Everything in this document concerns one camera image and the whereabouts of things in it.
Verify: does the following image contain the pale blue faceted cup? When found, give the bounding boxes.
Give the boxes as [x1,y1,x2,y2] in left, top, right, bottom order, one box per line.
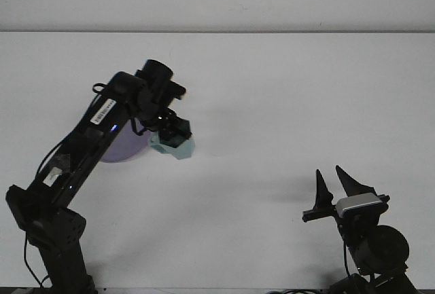
[149,117,196,161]

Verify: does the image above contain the purple round plate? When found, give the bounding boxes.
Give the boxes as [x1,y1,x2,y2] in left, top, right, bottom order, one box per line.
[99,120,152,164]

